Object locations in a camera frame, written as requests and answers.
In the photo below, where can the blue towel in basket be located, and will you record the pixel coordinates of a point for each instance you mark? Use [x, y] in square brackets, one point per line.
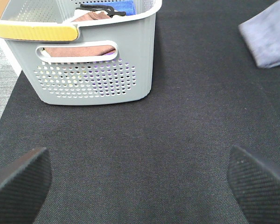
[127, 6]

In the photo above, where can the folded lavender towel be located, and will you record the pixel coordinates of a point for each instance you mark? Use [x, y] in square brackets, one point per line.
[261, 34]

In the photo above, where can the yellow basket handle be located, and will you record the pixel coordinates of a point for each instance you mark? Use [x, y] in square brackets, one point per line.
[38, 20]

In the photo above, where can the black cloth in basket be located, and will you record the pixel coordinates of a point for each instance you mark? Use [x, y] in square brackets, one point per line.
[110, 11]

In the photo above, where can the black table mat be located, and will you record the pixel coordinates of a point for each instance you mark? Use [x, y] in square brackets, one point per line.
[162, 159]

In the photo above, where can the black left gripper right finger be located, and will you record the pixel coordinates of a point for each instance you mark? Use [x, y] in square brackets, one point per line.
[255, 183]

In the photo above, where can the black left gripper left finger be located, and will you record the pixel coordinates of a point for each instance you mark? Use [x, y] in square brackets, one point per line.
[24, 185]

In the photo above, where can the brown towel in basket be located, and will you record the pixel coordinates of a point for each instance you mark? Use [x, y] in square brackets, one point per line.
[82, 15]

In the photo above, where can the grey perforated laundry basket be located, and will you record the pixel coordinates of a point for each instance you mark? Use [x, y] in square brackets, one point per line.
[55, 79]

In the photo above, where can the purple towel in basket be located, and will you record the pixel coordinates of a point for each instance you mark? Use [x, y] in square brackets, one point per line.
[105, 78]

